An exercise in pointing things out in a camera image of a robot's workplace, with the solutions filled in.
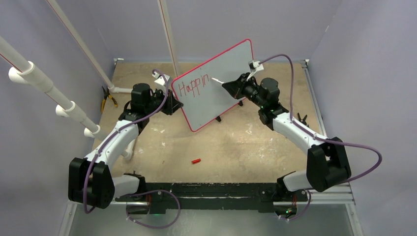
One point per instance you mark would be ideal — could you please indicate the red framed whiteboard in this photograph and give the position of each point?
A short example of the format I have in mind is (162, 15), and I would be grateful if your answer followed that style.
(203, 99)

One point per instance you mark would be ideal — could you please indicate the red marker cap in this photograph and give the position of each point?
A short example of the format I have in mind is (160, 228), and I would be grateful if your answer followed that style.
(196, 161)

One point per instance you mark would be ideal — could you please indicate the red whiteboard marker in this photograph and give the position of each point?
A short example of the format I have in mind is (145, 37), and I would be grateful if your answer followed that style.
(217, 81)

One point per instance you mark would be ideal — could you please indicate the white pvc pipe frame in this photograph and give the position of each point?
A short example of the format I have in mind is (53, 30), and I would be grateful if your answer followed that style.
(49, 88)

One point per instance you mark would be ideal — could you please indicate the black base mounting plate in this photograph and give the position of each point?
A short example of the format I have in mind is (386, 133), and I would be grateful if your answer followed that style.
(212, 196)

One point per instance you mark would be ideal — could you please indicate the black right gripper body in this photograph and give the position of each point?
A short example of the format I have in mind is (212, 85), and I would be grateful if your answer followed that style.
(250, 89)

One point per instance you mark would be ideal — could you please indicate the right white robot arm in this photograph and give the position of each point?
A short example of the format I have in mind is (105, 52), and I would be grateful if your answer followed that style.
(327, 161)

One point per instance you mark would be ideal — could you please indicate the yellow handled pliers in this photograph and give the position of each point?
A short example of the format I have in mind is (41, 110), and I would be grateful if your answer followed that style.
(107, 95)

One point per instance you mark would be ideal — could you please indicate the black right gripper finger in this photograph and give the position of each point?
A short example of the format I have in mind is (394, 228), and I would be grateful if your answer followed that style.
(234, 92)
(232, 86)

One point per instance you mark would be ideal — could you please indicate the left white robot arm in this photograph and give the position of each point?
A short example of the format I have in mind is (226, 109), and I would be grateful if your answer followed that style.
(90, 180)

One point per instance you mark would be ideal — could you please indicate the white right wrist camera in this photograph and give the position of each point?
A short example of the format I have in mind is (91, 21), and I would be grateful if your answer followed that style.
(255, 66)

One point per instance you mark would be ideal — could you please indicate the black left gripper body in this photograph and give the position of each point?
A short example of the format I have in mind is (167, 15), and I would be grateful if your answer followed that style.
(157, 102)

